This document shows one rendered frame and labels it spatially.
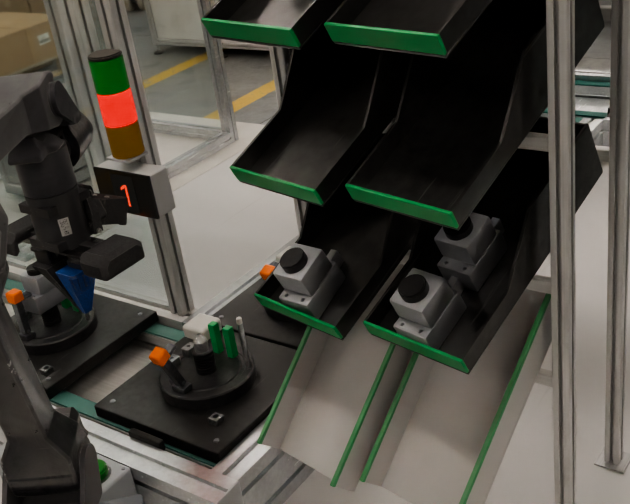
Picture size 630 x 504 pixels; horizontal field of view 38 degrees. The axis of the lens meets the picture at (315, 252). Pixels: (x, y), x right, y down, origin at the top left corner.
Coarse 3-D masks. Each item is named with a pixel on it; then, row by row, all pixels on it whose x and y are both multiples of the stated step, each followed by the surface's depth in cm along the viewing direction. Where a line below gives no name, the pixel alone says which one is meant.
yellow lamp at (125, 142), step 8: (136, 120) 136; (112, 128) 134; (120, 128) 134; (128, 128) 134; (136, 128) 135; (112, 136) 135; (120, 136) 134; (128, 136) 135; (136, 136) 136; (112, 144) 136; (120, 144) 135; (128, 144) 135; (136, 144) 136; (112, 152) 137; (120, 152) 136; (128, 152) 136; (136, 152) 136
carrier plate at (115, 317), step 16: (96, 304) 158; (112, 304) 157; (128, 304) 157; (16, 320) 157; (112, 320) 153; (128, 320) 152; (144, 320) 151; (96, 336) 149; (112, 336) 148; (128, 336) 149; (64, 352) 146; (80, 352) 145; (96, 352) 144; (112, 352) 147; (64, 368) 141; (80, 368) 142; (48, 384) 138; (64, 384) 140
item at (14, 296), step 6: (6, 294) 143; (12, 294) 143; (18, 294) 143; (24, 294) 145; (30, 294) 146; (12, 300) 143; (18, 300) 143; (12, 306) 145; (18, 306) 144; (18, 312) 144; (24, 312) 145; (18, 318) 145; (24, 318) 145; (18, 324) 146; (24, 324) 146; (24, 330) 146; (30, 330) 147
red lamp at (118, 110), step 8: (104, 96) 132; (112, 96) 132; (120, 96) 132; (128, 96) 133; (104, 104) 132; (112, 104) 132; (120, 104) 132; (128, 104) 133; (104, 112) 133; (112, 112) 133; (120, 112) 133; (128, 112) 134; (104, 120) 134; (112, 120) 133; (120, 120) 133; (128, 120) 134
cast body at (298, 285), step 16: (288, 256) 99; (304, 256) 99; (320, 256) 99; (336, 256) 104; (288, 272) 99; (304, 272) 98; (320, 272) 100; (336, 272) 102; (288, 288) 101; (304, 288) 99; (320, 288) 100; (336, 288) 102; (288, 304) 102; (304, 304) 100; (320, 304) 101
